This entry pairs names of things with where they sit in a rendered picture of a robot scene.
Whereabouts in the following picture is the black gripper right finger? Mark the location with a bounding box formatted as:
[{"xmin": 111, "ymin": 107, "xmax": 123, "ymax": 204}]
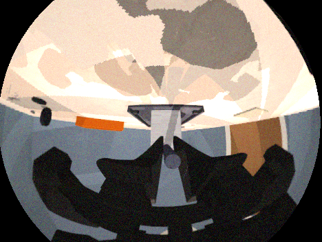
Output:
[{"xmin": 173, "ymin": 135, "xmax": 247, "ymax": 202}]

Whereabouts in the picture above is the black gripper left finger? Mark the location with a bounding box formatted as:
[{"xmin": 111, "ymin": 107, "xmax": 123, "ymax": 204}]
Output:
[{"xmin": 96, "ymin": 135, "xmax": 164, "ymax": 204}]

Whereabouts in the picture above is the grey metal shaft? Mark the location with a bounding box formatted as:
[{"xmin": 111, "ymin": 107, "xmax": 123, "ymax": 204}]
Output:
[{"xmin": 163, "ymin": 145, "xmax": 181, "ymax": 169}]

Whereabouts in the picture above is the black disc with centre hole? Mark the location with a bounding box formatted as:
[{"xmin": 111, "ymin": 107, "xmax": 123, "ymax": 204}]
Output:
[{"xmin": 39, "ymin": 108, "xmax": 52, "ymax": 127}]

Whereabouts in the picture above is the black rubber washer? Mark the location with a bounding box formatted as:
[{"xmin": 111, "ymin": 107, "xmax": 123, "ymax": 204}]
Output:
[{"xmin": 31, "ymin": 97, "xmax": 47, "ymax": 105}]

